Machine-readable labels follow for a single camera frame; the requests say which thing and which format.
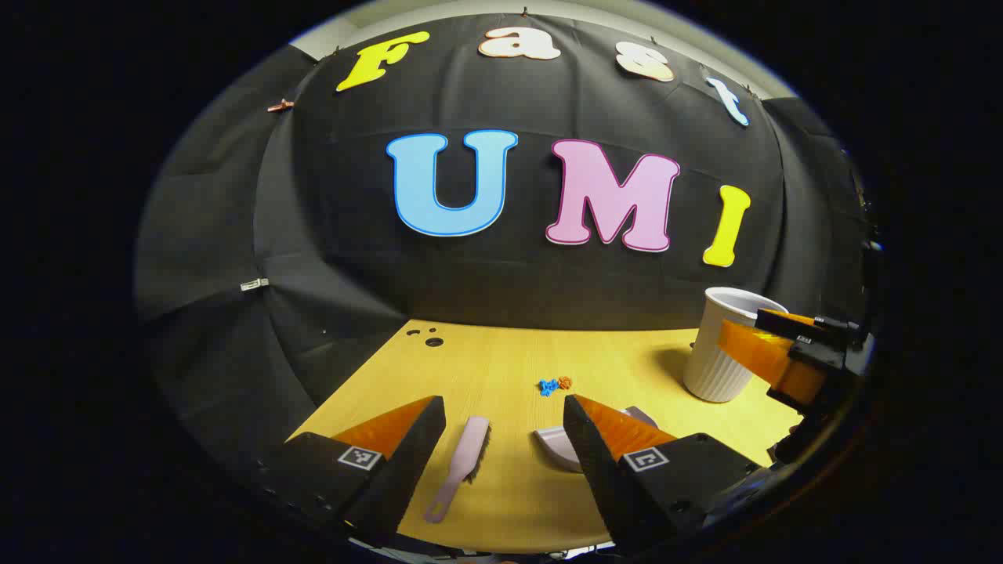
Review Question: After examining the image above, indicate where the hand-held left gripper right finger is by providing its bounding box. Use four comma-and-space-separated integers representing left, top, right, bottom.
563, 394, 767, 559

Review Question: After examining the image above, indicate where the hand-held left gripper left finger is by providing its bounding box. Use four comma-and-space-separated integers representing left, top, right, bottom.
257, 395, 447, 549

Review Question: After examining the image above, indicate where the pink dustpan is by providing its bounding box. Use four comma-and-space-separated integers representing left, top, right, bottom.
534, 406, 661, 474

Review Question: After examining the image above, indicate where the white ribbed garbage bin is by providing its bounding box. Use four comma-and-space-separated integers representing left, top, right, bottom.
683, 287, 790, 404

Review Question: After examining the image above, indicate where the small pink broom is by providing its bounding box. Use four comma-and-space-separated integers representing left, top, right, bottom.
423, 415, 491, 524

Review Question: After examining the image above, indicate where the yellow wooden desktop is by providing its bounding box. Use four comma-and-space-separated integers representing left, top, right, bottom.
286, 317, 804, 553

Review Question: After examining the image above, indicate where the black backdrop cloth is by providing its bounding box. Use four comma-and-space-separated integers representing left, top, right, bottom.
133, 12, 874, 502

